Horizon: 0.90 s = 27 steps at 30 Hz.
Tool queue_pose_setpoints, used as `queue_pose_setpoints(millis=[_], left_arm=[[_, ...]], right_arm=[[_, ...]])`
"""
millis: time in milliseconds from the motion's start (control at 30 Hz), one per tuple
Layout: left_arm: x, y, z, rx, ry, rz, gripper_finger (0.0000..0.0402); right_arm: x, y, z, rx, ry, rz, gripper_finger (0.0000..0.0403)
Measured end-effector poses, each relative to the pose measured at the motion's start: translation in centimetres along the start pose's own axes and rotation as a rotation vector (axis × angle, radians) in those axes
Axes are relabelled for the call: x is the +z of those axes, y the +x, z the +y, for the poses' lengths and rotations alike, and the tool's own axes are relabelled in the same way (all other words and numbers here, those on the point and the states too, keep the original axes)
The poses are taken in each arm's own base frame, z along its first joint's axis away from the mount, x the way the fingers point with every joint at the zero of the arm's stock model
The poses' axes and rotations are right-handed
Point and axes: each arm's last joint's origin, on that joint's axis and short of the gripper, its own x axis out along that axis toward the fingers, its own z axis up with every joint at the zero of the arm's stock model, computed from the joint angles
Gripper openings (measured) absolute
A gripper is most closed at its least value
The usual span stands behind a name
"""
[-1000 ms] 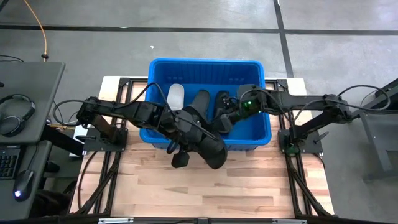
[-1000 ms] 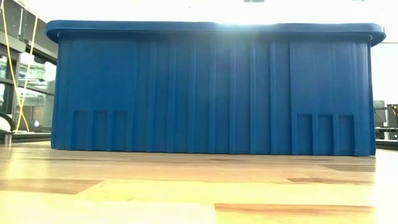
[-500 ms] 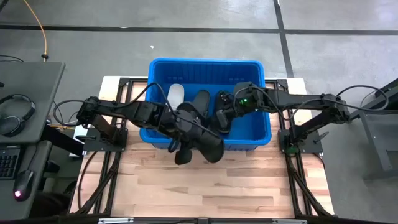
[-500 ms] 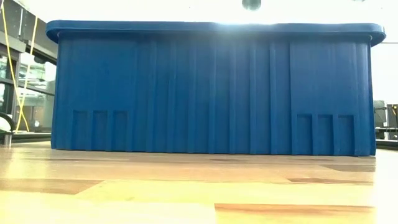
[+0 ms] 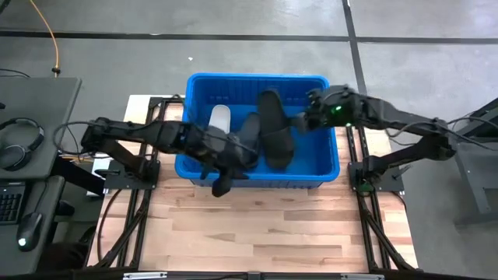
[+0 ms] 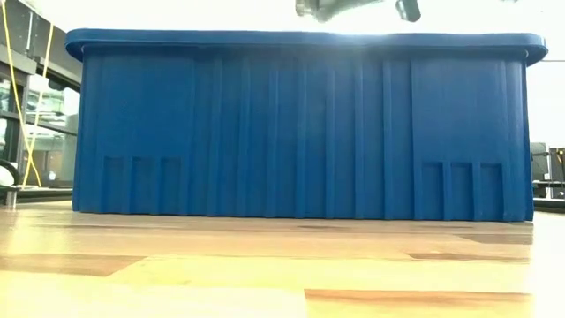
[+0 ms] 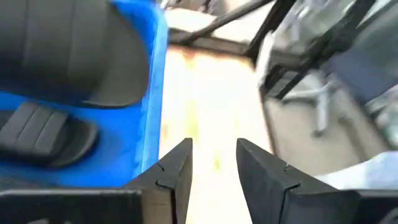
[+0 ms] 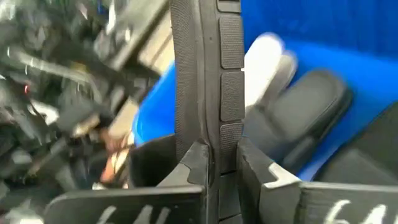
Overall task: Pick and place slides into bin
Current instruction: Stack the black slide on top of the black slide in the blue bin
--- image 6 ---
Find blue plastic bin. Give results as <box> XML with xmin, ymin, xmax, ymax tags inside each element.
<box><xmin>64</xmin><ymin>28</ymin><xmax>549</xmax><ymax>223</ymax></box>

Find background equipment rack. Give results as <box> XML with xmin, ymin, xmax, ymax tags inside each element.
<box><xmin>531</xmin><ymin>141</ymin><xmax>565</xmax><ymax>200</ymax></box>

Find black aluminium frame rails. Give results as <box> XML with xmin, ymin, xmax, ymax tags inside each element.
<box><xmin>532</xmin><ymin>197</ymin><xmax>565</xmax><ymax>215</ymax></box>
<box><xmin>0</xmin><ymin>186</ymin><xmax>74</xmax><ymax>205</ymax></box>

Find yellow cable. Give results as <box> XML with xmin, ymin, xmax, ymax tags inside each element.
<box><xmin>0</xmin><ymin>0</ymin><xmax>55</xmax><ymax>188</ymax></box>

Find dark metal window frame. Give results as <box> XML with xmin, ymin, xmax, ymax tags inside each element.
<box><xmin>0</xmin><ymin>43</ymin><xmax>83</xmax><ymax>189</ymax></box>

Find black curved cable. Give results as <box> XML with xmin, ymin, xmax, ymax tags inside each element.
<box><xmin>0</xmin><ymin>158</ymin><xmax>24</xmax><ymax>208</ymax></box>

